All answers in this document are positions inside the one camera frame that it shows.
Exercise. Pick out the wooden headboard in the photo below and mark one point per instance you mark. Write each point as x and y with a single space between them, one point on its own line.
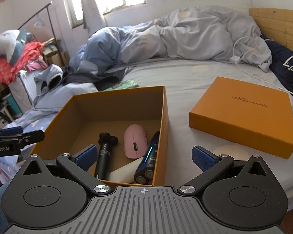
280 24

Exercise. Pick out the light blue hooded jacket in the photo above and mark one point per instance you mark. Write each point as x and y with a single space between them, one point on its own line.
47 80

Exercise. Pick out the grey duvet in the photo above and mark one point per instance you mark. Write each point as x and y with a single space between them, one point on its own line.
197 34

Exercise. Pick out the navy printed blanket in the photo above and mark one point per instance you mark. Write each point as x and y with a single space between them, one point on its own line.
287 70

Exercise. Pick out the bed with grey sheet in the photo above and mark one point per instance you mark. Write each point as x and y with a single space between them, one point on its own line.
183 78

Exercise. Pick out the white charger plug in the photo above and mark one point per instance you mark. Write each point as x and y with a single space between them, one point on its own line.
235 59

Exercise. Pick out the green patterned packet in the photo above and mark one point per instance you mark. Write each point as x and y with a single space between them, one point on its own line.
123 84

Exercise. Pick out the white ribbed cabinet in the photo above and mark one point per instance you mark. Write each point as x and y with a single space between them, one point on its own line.
24 85

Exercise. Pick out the orange cardboard box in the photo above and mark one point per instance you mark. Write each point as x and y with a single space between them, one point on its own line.
83 112

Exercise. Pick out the black handheld massager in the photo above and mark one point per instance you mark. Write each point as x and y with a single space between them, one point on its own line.
103 154

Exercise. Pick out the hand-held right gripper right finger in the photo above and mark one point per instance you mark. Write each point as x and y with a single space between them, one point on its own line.
200 159

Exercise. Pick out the pink computer mouse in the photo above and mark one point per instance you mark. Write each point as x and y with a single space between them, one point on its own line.
135 140

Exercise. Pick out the dark grey garment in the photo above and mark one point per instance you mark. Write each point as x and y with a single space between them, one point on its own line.
88 76

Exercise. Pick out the grey blue plush toy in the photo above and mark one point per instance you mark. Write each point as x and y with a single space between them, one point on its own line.
8 45

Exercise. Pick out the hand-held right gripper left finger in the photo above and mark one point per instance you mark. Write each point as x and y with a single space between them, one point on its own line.
86 158

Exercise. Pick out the blue black electric shaver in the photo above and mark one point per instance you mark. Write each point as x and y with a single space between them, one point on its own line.
147 158

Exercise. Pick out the black clothes rack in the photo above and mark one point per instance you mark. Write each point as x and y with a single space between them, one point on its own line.
50 19

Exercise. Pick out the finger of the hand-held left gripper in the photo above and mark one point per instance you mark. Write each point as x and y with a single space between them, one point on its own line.
12 131
31 136

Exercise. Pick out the white curtain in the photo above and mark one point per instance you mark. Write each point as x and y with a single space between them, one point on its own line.
90 7

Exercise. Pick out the cardboard boxes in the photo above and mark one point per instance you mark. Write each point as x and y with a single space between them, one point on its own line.
52 53

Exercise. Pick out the orange box lid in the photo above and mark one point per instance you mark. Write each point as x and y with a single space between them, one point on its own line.
244 117

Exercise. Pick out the white rectangular block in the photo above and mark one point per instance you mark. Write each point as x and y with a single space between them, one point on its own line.
125 170

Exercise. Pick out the clothes hanger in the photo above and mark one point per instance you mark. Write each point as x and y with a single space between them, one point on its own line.
39 20

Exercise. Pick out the light blue duvet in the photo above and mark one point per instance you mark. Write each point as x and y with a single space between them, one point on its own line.
105 46

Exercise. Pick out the pink cloth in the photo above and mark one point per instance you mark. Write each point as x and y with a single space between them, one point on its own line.
36 64

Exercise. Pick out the red cloth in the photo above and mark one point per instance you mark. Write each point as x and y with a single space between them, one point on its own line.
9 64

